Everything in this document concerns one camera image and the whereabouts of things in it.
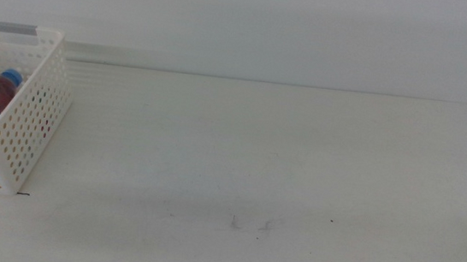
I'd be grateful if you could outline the white perforated plastic basket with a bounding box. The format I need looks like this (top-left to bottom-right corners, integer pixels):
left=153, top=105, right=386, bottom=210
left=0, top=21, right=80, bottom=200

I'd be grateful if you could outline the white wall trunking strip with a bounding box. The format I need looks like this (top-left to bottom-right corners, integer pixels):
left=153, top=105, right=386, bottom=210
left=62, top=39, right=241, bottom=79

